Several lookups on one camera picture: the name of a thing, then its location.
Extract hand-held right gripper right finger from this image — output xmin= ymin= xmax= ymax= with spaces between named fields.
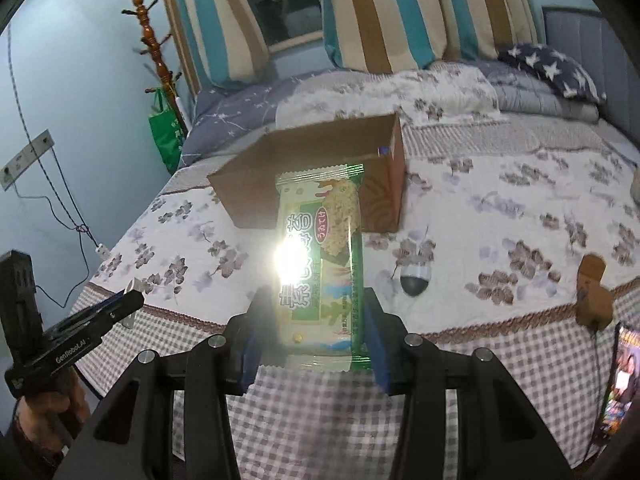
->
xmin=362 ymin=287 xmax=576 ymax=480

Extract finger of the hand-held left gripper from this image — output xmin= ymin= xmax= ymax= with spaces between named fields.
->
xmin=47 ymin=292 xmax=128 ymax=337
xmin=54 ymin=289 xmax=146 ymax=349

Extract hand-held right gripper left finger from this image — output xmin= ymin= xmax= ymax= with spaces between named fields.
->
xmin=52 ymin=287 xmax=273 ymax=480

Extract white plastic clip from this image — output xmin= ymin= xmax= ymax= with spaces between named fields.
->
xmin=122 ymin=279 xmax=143 ymax=331

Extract brown cardboard box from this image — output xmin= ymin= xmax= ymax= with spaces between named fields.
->
xmin=207 ymin=112 xmax=407 ymax=233

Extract green snack packet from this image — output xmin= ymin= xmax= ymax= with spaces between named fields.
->
xmin=276 ymin=162 xmax=372 ymax=373

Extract person's left forearm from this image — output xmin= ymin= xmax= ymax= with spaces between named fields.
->
xmin=0 ymin=410 xmax=66 ymax=480

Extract person's left hand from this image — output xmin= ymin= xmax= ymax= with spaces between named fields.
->
xmin=12 ymin=367 xmax=94 ymax=458

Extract dark grey round object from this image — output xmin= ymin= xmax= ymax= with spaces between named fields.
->
xmin=400 ymin=267 xmax=432 ymax=297

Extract green bag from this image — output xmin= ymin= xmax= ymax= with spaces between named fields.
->
xmin=148 ymin=87 xmax=183 ymax=176

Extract brown wooden figure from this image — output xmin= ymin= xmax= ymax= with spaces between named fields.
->
xmin=575 ymin=254 xmax=615 ymax=331

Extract purple grey floral duvet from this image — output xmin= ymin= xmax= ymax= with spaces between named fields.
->
xmin=180 ymin=72 xmax=416 ymax=168

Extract smartphone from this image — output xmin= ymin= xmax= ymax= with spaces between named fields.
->
xmin=592 ymin=322 xmax=640 ymax=448

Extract wooden coat rack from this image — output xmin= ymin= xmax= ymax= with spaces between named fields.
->
xmin=122 ymin=0 xmax=196 ymax=136

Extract folded grey quilt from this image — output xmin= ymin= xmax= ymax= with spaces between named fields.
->
xmin=487 ymin=62 xmax=601 ymax=123

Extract striped pillow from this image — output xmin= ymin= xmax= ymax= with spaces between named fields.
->
xmin=317 ymin=0 xmax=451 ymax=73
xmin=430 ymin=0 xmax=541 ymax=61
xmin=155 ymin=0 xmax=273 ymax=93

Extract navy star pillow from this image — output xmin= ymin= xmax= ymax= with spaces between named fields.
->
xmin=497 ymin=42 xmax=607 ymax=106

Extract grey padded headboard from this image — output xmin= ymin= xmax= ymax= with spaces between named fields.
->
xmin=542 ymin=6 xmax=640 ymax=146

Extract black wall cable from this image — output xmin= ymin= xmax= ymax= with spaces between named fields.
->
xmin=7 ymin=25 xmax=101 ymax=311

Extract wall power strip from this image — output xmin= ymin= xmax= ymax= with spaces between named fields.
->
xmin=0 ymin=129 xmax=54 ymax=191

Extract window frame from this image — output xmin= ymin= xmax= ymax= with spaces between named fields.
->
xmin=232 ymin=0 xmax=326 ymax=53

